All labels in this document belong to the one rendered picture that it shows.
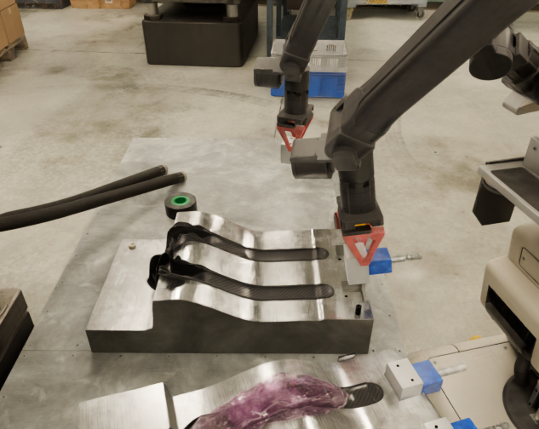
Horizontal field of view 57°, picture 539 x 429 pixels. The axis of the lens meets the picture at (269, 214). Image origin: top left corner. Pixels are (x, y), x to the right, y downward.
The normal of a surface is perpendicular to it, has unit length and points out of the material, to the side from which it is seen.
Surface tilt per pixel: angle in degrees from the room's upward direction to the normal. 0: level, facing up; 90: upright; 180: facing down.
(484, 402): 0
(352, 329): 90
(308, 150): 34
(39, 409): 0
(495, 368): 0
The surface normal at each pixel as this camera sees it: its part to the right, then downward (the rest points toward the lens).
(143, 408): 0.00, -0.82
